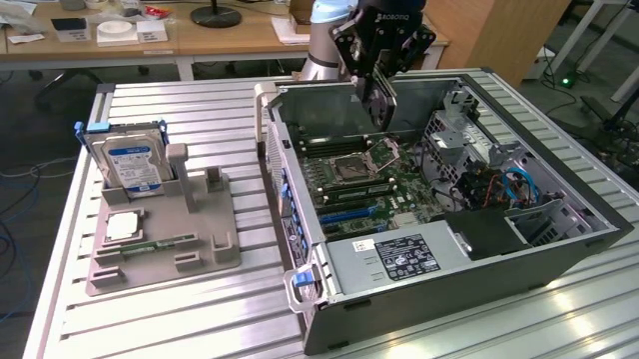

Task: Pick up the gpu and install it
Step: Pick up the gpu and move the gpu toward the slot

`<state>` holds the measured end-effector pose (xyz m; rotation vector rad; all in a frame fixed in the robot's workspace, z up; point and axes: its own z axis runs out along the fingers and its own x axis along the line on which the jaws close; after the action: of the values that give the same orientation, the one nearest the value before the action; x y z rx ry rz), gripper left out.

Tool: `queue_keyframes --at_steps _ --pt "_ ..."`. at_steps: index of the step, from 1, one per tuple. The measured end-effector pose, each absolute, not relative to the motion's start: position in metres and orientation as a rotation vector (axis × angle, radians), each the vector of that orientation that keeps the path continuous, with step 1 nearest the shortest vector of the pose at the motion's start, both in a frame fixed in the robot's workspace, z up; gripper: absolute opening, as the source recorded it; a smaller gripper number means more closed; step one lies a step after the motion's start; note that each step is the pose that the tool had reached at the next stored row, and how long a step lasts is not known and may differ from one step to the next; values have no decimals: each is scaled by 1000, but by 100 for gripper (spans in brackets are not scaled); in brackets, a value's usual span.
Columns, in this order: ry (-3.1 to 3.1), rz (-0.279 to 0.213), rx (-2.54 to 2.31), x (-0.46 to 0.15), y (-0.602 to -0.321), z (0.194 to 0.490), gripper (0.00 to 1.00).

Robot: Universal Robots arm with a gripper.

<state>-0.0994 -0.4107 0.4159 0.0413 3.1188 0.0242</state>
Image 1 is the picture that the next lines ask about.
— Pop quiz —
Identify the green RAM stick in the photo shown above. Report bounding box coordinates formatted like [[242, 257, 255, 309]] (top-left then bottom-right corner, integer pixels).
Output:
[[119, 235, 194, 256]]

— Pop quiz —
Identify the white paper stack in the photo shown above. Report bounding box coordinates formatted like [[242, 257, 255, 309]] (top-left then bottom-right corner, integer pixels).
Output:
[[271, 16, 314, 46]]

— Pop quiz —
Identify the blue wire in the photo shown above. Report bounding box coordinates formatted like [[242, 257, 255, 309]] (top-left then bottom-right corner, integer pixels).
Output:
[[498, 168, 543, 207]]

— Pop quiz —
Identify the black office chair base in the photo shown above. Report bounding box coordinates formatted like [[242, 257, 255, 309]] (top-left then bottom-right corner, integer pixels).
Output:
[[27, 67, 102, 111]]

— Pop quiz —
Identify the green motherboard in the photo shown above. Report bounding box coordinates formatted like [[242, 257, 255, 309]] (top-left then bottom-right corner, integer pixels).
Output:
[[296, 134, 451, 242]]

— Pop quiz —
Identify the CPU socket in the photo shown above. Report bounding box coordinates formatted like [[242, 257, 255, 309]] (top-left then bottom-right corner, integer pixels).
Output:
[[328, 153, 374, 181]]

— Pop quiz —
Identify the small white box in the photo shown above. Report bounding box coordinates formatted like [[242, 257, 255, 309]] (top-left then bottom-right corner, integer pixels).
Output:
[[135, 20, 167, 44]]

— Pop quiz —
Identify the wooden desk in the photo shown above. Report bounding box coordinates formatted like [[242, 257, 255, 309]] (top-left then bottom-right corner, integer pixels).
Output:
[[0, 0, 451, 72]]

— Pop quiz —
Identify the black wire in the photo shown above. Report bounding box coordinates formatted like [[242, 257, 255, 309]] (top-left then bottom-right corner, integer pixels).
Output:
[[420, 141, 468, 211]]

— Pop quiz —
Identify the white table frame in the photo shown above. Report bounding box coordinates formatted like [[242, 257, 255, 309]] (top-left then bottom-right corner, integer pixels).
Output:
[[546, 0, 639, 102]]

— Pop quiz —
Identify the white box with black lid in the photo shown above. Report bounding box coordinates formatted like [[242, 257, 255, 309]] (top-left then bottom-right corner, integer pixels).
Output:
[[51, 17, 94, 43]]

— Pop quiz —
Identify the wooden cabinet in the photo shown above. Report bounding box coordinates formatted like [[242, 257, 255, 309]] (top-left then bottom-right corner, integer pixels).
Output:
[[422, 0, 574, 88]]

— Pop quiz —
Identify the hard disk with blue label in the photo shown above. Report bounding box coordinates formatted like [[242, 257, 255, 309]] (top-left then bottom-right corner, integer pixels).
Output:
[[98, 136, 168, 199]]

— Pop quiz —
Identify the long black expansion slot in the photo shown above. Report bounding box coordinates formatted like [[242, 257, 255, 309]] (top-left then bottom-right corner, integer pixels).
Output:
[[318, 201, 368, 218]]

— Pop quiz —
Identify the black monitor stand base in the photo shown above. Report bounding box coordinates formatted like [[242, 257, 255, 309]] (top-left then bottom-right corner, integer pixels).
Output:
[[188, 0, 244, 29]]

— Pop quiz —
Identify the white box with round dish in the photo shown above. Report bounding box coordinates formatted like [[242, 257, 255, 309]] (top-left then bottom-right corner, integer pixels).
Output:
[[96, 20, 140, 49]]

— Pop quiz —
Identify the blue expansion slot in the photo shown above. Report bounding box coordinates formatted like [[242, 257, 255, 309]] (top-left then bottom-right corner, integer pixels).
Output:
[[319, 207, 379, 226]]

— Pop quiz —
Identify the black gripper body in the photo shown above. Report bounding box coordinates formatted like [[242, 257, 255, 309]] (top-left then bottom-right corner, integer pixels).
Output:
[[356, 0, 427, 31]]

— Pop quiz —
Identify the black open PC case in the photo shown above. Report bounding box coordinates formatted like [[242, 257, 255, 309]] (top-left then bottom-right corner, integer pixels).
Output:
[[252, 73, 637, 356]]

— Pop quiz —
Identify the clear plastic bag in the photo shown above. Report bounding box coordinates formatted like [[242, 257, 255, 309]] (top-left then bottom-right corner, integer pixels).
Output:
[[0, 0, 39, 27]]

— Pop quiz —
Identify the orange wire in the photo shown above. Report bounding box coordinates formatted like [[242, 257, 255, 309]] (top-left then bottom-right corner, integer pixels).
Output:
[[487, 174, 503, 205]]

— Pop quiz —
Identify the black RAM slot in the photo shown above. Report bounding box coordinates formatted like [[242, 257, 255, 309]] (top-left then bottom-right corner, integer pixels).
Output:
[[304, 147, 368, 157], [302, 143, 367, 153], [299, 135, 364, 145], [300, 138, 366, 149]]

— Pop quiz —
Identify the black metal stand foot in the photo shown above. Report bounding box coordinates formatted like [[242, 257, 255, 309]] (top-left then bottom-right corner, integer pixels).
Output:
[[578, 95, 639, 132]]

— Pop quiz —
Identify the RAM stick with white label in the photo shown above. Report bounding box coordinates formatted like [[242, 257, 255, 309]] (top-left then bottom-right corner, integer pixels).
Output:
[[323, 182, 394, 203]]

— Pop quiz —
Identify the grey power supply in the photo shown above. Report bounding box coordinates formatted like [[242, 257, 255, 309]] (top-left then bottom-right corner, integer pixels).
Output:
[[323, 220, 474, 296]]

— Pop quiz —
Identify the perforated metal drive cage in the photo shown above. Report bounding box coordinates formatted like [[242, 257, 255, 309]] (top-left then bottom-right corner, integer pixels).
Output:
[[423, 85, 500, 169]]

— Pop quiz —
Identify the grey parts rack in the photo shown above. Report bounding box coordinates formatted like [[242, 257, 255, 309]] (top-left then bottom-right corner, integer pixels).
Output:
[[84, 141, 244, 298]]

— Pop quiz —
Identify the blue disk caddy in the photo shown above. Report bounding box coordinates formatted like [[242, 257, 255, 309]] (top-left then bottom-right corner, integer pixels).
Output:
[[72, 118, 170, 188]]

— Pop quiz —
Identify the silver CPU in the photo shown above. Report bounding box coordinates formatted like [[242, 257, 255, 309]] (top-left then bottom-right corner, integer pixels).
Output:
[[104, 212, 144, 241]]

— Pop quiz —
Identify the grey metal disk bay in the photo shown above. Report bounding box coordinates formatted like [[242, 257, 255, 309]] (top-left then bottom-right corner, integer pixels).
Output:
[[503, 194, 600, 248]]

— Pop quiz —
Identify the cardboard box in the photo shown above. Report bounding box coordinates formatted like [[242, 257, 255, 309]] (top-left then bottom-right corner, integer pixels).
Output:
[[288, 0, 320, 25]]

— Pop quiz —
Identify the green graphics card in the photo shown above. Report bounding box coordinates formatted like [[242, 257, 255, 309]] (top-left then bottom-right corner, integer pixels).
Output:
[[355, 48, 400, 134]]

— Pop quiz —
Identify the metal socket cover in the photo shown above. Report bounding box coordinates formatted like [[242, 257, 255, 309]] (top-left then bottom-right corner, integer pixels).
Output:
[[367, 136, 403, 173]]

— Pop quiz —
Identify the blue floor cable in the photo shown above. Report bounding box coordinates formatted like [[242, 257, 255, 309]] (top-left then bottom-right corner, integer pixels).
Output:
[[0, 175, 44, 325]]

